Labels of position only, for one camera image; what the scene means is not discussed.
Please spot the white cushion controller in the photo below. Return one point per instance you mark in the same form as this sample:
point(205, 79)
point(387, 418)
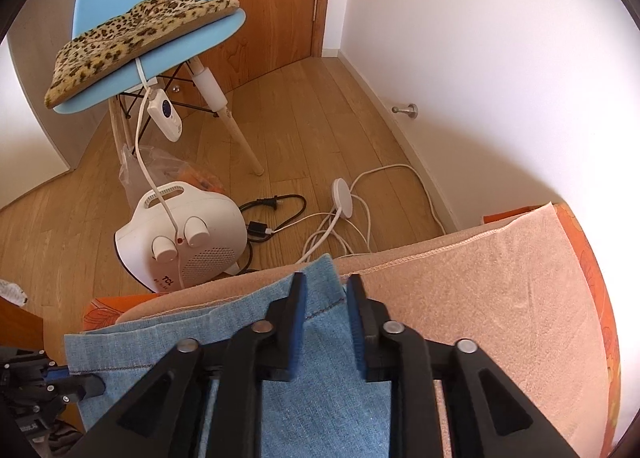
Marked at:
point(165, 113)

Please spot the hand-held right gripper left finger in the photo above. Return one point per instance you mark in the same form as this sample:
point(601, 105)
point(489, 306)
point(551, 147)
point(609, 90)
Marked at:
point(299, 310)

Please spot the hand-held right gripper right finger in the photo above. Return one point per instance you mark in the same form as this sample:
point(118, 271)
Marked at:
point(354, 310)

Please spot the leopard print cushion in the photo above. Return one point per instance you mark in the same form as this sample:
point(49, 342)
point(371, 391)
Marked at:
point(125, 33)

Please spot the blue denim pants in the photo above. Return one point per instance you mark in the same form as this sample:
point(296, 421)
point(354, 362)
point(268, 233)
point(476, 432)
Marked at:
point(325, 343)

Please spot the peach blanket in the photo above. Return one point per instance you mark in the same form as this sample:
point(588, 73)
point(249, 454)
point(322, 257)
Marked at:
point(475, 298)

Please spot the clear plastic bag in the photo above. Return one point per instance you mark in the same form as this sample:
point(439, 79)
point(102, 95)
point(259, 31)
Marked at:
point(160, 163)

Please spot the wooden door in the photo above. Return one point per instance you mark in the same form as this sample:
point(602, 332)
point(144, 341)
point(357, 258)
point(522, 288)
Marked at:
point(270, 3)

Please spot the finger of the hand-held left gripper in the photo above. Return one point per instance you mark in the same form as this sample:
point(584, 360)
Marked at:
point(80, 385)

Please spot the white crumpled object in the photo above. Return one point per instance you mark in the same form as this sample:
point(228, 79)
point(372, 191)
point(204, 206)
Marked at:
point(11, 292)

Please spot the black adapter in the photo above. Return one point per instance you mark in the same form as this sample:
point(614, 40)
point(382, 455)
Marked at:
point(260, 230)

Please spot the metal door stop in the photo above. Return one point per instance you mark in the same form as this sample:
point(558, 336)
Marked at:
point(407, 110)

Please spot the white fan heater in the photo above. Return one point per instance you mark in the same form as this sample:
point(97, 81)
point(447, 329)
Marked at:
point(215, 223)

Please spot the door hinge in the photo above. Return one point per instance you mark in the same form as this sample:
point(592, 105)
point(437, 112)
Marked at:
point(315, 9)

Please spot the white round charger puck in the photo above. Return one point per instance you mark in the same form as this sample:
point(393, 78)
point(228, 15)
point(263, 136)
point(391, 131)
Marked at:
point(343, 195)

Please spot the brown wooden furniture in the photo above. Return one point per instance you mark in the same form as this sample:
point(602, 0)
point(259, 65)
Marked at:
point(20, 328)

